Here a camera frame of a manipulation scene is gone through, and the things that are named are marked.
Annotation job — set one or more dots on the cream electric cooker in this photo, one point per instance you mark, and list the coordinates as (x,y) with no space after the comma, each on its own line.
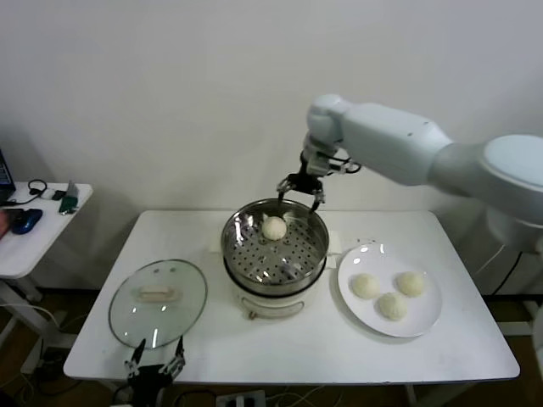
(271,307)

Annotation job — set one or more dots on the white work table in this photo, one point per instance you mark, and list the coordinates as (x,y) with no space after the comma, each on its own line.
(297,352)

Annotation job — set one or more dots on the white round plate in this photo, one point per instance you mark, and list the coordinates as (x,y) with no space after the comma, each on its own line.
(420,316)

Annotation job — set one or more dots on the person hand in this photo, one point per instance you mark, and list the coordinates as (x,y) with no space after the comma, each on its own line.
(3,224)

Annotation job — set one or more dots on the white side table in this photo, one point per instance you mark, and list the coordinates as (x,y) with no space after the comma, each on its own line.
(46,241)

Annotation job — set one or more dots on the dark laptop screen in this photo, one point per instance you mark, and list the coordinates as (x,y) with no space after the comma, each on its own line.
(4,174)

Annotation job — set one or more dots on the white power strip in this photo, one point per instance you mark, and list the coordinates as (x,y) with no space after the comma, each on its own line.
(242,399)

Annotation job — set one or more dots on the green and grey tool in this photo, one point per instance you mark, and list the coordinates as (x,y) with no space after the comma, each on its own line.
(68,202)

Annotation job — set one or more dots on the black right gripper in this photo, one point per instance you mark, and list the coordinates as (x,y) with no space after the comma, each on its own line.
(303,181)

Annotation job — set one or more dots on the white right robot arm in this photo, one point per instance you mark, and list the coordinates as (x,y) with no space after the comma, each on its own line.
(390,140)

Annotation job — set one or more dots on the blue computer mouse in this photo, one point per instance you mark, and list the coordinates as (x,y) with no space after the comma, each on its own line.
(27,220)

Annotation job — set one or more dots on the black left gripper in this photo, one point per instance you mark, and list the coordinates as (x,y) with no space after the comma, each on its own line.
(148,377)

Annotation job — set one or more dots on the white steamed baozi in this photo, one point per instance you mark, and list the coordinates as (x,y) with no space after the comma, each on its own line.
(365,286)
(273,228)
(410,283)
(392,306)

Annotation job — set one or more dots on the white metal desk base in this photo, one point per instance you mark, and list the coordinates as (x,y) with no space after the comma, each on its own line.
(515,327)

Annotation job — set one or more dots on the stainless steel steamer basket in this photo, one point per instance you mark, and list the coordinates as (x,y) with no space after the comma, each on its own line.
(297,254)

